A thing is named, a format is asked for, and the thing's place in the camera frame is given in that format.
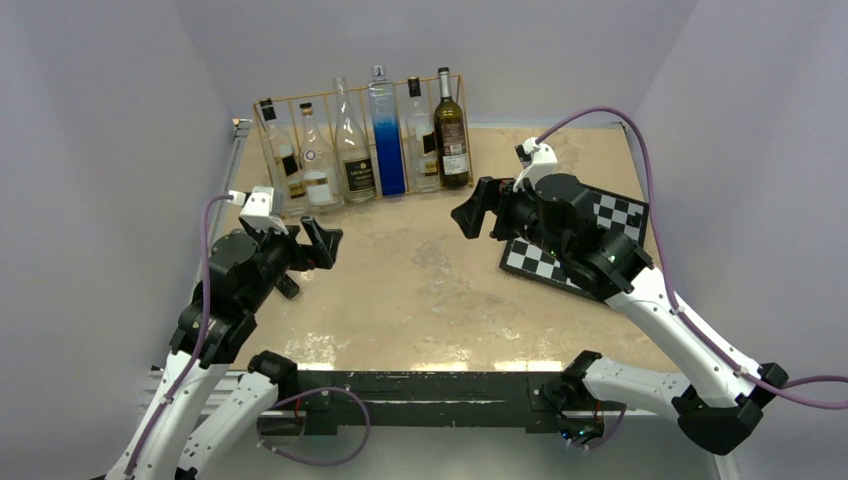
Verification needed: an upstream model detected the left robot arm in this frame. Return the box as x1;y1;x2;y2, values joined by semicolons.
105;216;343;479

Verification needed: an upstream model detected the tall blue gradient bottle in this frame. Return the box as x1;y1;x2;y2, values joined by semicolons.
367;65;406;197

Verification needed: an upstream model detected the clear bottle gold white label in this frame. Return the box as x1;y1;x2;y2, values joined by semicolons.
299;102;343;211

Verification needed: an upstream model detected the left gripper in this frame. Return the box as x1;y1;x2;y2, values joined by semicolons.
242;214;341;311

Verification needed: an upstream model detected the clear bottle black cap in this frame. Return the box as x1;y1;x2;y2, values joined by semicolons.
406;76;440;193

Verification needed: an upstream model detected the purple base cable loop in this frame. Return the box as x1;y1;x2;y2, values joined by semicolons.
256;386;372;468

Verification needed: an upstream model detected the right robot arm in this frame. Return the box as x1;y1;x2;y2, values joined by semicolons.
451;173;788;455

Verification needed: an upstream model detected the black white chessboard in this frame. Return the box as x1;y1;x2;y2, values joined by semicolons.
499;186;650;299

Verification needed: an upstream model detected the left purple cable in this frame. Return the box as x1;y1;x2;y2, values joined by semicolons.
122;190;250;478

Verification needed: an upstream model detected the clear bottle black gold label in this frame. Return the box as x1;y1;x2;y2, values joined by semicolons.
259;98;309;218

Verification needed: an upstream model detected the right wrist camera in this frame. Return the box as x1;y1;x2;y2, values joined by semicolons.
512;137;559;192

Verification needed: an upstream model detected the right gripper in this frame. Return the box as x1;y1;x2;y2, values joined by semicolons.
450;173;568;262

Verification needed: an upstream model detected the gold wire wine rack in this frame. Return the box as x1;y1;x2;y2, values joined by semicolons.
253;65;473;216

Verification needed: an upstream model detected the dark green wine bottle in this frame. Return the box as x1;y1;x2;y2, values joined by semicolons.
433;67;470;189

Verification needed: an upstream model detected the clear bottle dark label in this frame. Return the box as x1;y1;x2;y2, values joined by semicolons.
333;76;376;203

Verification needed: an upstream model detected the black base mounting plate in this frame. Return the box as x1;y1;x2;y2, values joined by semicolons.
259;371;623;435

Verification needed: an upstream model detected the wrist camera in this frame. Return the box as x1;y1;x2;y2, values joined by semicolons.
239;186;289;234
512;137;559;192

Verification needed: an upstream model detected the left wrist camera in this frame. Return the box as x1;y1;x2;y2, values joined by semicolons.
239;186;289;234

